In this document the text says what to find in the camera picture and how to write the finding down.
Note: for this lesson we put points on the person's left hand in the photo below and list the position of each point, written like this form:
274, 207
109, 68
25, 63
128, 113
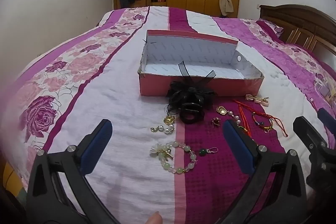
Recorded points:
155, 218

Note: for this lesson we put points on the purple floral bedspread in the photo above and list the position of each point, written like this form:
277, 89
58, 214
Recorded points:
105, 87

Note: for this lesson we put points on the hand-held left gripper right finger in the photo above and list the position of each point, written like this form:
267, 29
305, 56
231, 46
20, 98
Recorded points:
237, 145

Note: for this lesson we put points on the purple floral pillow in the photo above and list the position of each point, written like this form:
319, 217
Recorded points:
269, 27

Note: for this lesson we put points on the white charger and small boxes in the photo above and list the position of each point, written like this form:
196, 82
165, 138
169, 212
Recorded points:
325, 91

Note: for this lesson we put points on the green bead hook earring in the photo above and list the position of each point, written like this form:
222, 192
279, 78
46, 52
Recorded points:
202, 152

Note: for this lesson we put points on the pink cardboard box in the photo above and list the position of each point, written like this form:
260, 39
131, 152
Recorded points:
194, 66

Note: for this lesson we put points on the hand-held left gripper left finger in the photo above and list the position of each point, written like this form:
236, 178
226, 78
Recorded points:
95, 145

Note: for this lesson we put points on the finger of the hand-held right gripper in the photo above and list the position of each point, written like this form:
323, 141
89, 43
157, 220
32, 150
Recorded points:
326, 117
308, 134

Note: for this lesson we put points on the pink ribbon hair clip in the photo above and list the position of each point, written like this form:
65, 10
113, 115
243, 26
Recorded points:
253, 98

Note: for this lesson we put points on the beige hanging bag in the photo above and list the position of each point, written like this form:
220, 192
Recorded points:
225, 2

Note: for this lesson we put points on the dark wooden headboard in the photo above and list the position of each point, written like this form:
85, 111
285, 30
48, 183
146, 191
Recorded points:
302, 24

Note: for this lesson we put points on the small gold red earring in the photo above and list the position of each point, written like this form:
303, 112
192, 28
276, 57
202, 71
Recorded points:
215, 122

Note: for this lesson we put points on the black feather hair clip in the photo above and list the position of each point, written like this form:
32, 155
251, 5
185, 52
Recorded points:
190, 98

